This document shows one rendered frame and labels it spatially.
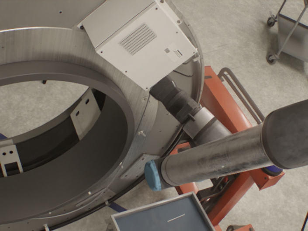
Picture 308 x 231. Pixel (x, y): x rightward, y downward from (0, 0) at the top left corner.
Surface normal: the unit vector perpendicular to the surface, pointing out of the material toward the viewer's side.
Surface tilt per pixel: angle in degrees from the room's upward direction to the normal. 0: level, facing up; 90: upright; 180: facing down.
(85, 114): 63
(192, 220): 0
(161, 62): 90
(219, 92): 0
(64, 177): 35
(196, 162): 88
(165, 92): 48
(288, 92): 0
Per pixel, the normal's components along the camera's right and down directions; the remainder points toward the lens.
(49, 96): 0.28, -0.64
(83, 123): -0.66, -0.17
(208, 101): -0.86, 0.16
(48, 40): 0.42, 0.75
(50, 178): -0.12, -0.51
